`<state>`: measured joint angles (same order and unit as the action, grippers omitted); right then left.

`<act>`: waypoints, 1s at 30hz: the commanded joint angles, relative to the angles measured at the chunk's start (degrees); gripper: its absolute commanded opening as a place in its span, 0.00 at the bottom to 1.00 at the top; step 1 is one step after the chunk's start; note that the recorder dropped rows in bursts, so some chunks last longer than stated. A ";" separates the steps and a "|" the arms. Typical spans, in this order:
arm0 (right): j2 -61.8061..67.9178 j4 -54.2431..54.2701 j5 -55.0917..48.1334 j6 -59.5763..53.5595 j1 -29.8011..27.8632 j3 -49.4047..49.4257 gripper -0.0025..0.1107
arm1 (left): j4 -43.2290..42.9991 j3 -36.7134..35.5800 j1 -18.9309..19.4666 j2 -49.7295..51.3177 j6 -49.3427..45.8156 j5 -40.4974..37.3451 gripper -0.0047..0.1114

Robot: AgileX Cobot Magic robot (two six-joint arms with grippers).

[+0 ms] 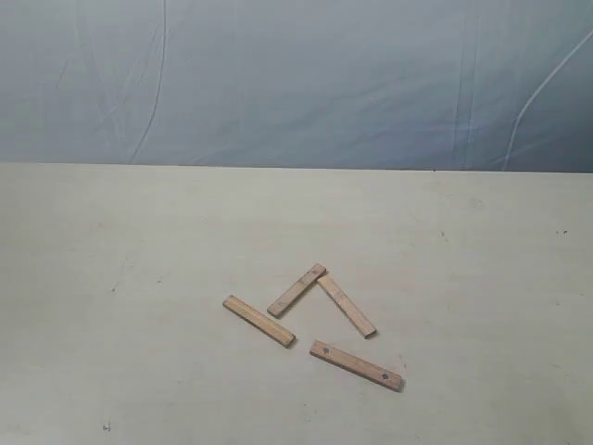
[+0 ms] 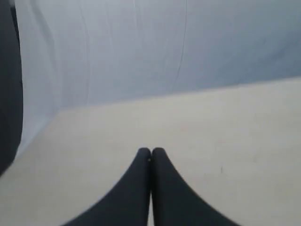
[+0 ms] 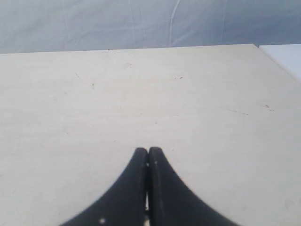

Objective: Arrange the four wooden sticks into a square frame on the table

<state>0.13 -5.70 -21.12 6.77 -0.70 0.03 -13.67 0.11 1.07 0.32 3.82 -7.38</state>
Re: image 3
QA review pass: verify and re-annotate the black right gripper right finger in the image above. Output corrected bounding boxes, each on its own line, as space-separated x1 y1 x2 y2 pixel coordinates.
149 147 237 226

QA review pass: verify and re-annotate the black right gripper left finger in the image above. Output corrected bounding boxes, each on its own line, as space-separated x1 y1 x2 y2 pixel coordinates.
63 148 148 226

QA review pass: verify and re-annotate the grey backdrop cloth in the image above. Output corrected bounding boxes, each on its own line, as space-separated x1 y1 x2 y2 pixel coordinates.
0 0 301 53

